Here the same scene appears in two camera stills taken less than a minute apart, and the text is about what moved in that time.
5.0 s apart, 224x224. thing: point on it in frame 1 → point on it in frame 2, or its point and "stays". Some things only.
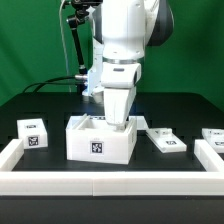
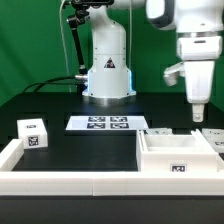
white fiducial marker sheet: x=99 y=123 stays
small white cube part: x=32 y=132 stays
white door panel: x=215 y=138 stays
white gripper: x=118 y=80 → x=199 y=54
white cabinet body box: x=89 y=138 → x=181 y=152
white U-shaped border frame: x=208 y=182 stays
